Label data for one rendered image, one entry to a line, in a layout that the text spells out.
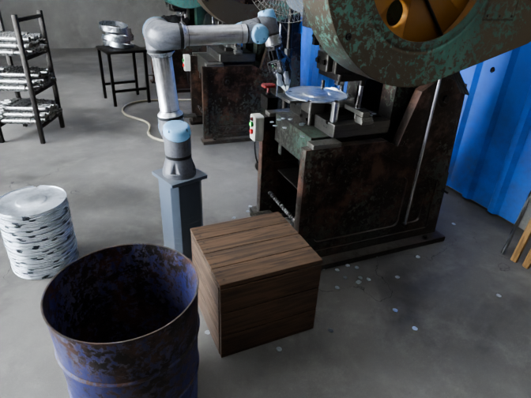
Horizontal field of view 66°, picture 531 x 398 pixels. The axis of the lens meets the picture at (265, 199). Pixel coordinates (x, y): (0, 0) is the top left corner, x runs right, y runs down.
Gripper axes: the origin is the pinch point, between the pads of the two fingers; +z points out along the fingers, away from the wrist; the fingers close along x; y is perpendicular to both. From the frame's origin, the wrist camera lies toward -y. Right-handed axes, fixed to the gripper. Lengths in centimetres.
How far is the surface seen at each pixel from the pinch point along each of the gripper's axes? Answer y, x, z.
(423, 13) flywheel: 16, 64, -17
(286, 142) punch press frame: 3.7, -5.6, 25.5
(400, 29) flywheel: 22, 56, -14
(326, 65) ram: 2.1, 21.9, -6.2
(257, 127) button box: -0.8, -21.0, 16.3
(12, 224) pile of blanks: 87, -102, 18
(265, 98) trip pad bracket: -13.2, -17.9, 4.5
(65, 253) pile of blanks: 75, -97, 41
